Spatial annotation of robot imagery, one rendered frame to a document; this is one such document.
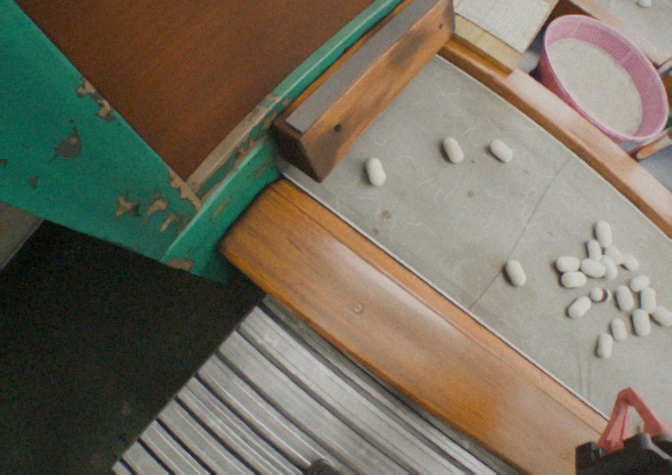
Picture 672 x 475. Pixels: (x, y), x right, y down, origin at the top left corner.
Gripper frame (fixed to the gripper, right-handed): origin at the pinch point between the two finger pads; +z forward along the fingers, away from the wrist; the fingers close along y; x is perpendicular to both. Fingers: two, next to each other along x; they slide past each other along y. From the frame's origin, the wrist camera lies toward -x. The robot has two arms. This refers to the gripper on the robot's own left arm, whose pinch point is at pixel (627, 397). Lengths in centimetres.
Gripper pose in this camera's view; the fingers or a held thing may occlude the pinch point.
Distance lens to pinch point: 40.8
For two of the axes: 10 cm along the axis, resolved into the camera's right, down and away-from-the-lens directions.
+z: 4.5, -4.1, 8.0
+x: -4.2, 6.9, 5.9
